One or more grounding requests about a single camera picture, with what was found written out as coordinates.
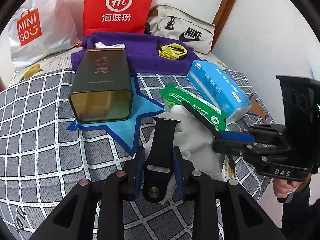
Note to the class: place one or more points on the grey checked tablecloth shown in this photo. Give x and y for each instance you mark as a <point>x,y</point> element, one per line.
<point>41,161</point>

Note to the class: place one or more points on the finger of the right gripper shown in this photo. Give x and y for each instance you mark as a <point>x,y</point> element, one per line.
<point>230,147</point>
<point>219,135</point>

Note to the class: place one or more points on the blue tissue pack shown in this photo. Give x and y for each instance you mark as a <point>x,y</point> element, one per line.
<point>216,87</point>

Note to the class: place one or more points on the white Miniso plastic bag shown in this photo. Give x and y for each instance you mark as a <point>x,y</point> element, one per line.
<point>39,28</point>

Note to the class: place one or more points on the brown wooden door frame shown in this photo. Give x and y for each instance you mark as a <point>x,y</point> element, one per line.
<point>221,18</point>

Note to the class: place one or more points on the dark green tea tin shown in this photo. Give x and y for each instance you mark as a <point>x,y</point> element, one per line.
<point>102,90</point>

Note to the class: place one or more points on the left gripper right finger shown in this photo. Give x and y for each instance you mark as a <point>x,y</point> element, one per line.
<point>242,216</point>

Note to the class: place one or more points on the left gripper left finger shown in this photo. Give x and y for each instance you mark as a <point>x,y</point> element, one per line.
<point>74,216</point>

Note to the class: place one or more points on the green wet wipe packet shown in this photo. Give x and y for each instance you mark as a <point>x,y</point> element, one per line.
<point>176,95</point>

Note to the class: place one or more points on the person's right hand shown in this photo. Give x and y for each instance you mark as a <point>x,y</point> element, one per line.
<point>282,188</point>

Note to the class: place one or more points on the red Haidilao paper bag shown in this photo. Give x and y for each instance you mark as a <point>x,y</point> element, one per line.
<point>124,16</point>

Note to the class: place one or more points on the purple towel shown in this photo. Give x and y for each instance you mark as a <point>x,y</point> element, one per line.
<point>141,51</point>

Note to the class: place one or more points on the yellow mesh pouch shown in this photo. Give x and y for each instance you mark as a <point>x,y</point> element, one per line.
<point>171,51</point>

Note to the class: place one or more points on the grey Nike waist bag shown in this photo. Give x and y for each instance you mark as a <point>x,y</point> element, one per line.
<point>168,21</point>

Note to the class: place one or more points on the fruit print sachet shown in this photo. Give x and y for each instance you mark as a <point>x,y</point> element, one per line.
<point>228,169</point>

